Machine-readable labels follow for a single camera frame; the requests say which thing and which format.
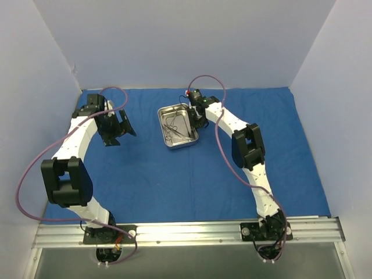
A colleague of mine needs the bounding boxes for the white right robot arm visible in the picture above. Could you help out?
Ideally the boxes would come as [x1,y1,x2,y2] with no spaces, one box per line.
[186,91,287,240]

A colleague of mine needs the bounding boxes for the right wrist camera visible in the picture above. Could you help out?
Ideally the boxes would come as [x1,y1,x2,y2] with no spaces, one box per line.
[186,89,203,106]

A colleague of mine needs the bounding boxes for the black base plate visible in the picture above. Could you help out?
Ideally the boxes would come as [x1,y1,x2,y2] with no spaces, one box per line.
[239,222,284,242]
[83,227,134,245]

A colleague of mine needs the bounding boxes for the steel forceps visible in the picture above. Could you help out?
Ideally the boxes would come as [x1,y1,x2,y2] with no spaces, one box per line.
[162,124,184,141]
[165,112,186,136]

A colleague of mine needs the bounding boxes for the blue surgical drape cloth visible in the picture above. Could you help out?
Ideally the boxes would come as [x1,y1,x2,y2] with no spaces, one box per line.
[42,87,332,224]

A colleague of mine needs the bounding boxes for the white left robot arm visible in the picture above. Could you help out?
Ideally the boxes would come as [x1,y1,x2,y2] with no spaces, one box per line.
[41,94,136,244]

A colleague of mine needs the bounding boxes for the steel scalpel handle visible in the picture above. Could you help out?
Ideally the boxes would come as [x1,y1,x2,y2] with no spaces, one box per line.
[187,124,196,139]

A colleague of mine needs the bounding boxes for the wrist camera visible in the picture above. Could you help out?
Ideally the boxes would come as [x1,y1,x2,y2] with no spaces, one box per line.
[186,89,203,106]
[85,94,106,113]

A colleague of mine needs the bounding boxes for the stainless steel instrument tray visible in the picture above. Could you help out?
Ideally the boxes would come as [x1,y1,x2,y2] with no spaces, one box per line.
[158,103,199,149]

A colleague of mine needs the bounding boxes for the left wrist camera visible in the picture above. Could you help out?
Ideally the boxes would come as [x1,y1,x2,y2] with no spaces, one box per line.
[85,94,106,113]

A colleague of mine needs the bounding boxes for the aluminium front rail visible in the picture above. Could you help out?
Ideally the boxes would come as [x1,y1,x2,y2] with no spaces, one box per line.
[33,216,345,248]

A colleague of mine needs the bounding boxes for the steel forceps upper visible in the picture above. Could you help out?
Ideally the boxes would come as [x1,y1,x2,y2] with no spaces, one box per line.
[165,112,186,136]

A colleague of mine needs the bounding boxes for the steel forceps lower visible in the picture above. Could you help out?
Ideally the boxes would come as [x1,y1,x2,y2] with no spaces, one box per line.
[162,124,184,141]

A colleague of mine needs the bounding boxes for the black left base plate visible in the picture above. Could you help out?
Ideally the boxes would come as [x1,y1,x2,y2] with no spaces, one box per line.
[83,227,134,245]

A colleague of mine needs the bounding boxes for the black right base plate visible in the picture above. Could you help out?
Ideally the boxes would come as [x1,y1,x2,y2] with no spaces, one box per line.
[239,222,284,242]

